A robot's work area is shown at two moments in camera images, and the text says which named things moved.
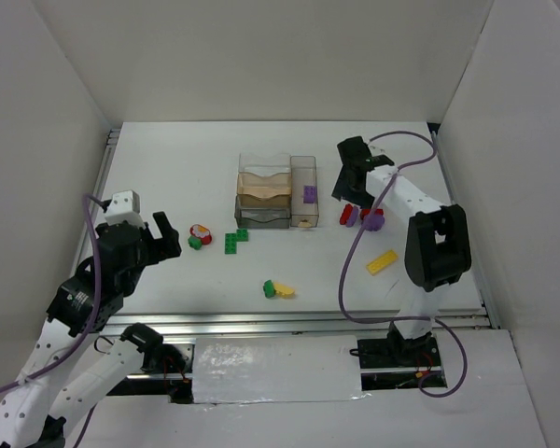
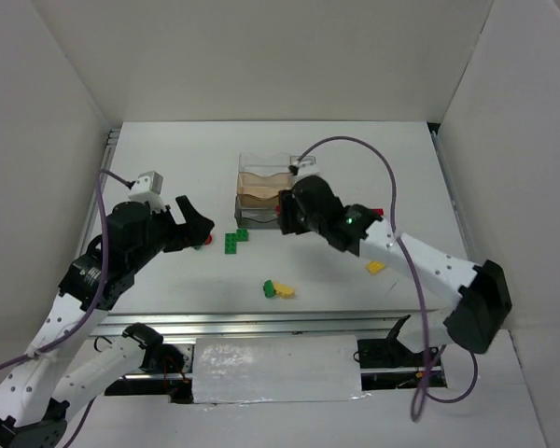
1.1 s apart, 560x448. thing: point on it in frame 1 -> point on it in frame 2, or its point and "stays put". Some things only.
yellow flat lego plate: x=381 y=261 stays put
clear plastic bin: x=265 y=166 stays put
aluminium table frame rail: x=304 y=325 stays put
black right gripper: x=351 y=173 -> x=287 y=213
